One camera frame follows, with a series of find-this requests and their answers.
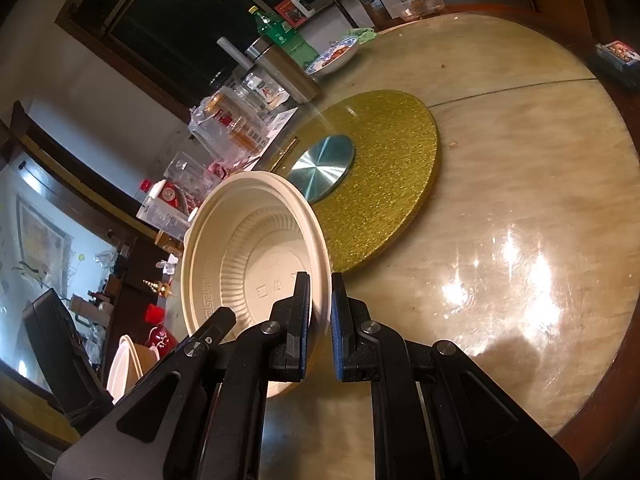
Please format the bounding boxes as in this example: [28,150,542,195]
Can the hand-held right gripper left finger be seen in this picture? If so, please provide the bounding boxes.
[51,271,312,480]

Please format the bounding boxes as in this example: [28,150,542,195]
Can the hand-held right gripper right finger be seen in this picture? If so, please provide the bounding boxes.
[330,272,582,480]

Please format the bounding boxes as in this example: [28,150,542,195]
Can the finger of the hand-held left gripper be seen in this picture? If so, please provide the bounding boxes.
[185,306,238,347]

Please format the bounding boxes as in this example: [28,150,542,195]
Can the red plate gold lettering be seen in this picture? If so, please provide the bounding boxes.
[145,323,179,357]

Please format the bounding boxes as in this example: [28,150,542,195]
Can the cream ribbed bowl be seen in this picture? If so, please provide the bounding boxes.
[180,170,332,399]

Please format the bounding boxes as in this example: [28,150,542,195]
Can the gold pagoda ornament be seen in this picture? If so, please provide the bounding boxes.
[142,278,177,298]

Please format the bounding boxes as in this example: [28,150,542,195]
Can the amber jar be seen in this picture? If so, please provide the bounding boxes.
[154,230,187,257]

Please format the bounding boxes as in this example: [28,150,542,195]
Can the red cap bottle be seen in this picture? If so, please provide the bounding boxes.
[140,178,193,211]

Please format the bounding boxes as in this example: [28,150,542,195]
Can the black panel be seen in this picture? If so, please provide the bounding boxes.
[21,287,115,422]

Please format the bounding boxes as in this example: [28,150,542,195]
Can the silver turntable disc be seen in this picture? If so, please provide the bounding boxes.
[287,134,356,205]

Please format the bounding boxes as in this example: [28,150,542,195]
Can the gold pen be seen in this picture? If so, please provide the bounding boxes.
[270,136,302,172]

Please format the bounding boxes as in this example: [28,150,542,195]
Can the gold glitter turntable mat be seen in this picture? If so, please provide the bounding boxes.
[270,89,442,274]

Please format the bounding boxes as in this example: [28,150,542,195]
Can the glass door cabinet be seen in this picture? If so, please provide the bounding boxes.
[0,100,151,413]

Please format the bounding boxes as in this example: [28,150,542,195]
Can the stainless steel thermos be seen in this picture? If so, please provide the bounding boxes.
[245,40,322,104]

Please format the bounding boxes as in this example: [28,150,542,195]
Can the clear film roll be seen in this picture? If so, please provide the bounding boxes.
[216,36,252,69]

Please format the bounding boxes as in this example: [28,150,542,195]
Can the blue patterned dish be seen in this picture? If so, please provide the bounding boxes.
[304,37,360,77]

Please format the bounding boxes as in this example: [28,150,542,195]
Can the green plastic bottle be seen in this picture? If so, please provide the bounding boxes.
[248,6,321,68]

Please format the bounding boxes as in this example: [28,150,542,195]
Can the dark window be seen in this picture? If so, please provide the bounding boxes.
[54,0,353,122]

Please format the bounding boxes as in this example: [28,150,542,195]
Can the red box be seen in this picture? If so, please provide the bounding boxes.
[274,0,307,27]

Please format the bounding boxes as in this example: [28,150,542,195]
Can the clear plastic food container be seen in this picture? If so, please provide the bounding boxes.
[389,0,447,23]

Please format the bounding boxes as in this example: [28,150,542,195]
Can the patterned card box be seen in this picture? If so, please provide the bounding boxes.
[595,39,640,86]

